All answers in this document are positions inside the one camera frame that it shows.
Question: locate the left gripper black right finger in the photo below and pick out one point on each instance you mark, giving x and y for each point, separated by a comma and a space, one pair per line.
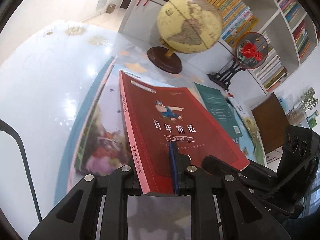
221, 207

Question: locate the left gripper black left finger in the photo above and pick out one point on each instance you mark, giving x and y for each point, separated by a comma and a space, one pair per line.
94, 208

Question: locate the white rabbit hill book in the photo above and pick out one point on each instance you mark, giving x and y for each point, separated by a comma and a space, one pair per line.
104, 145

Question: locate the red fairy tale book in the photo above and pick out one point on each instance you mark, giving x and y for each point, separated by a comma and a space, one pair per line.
157, 116

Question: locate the brown wooden cabinet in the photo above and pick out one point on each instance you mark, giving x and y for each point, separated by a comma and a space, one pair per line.
272, 123

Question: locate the potted green plant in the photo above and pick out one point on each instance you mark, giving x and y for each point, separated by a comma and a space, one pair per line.
309, 101

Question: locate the dark teal book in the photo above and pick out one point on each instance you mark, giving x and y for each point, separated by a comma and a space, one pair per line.
217, 106

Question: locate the round embroidered fan on stand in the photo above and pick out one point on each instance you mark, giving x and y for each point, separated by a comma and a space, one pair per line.
251, 51

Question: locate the white bookshelf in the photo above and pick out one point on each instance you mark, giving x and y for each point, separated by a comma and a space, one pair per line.
286, 26

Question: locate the yellow antique globe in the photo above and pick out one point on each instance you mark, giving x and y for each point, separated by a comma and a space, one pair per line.
187, 27

